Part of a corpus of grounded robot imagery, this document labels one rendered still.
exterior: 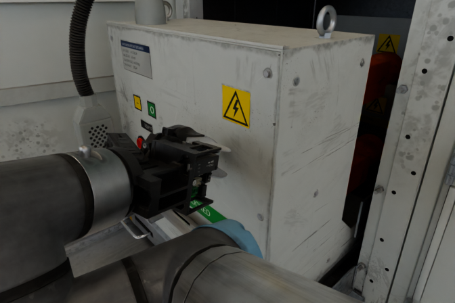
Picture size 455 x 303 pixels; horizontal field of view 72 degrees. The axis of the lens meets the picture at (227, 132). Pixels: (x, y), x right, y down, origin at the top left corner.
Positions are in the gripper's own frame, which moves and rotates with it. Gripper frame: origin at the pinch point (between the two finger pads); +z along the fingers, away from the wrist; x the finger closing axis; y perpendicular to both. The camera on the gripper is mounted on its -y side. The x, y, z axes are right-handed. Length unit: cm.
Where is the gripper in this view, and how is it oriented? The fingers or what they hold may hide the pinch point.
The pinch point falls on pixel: (210, 150)
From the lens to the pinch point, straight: 48.7
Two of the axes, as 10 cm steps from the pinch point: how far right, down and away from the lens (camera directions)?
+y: 8.4, 2.3, -5.0
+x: 1.5, -9.7, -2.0
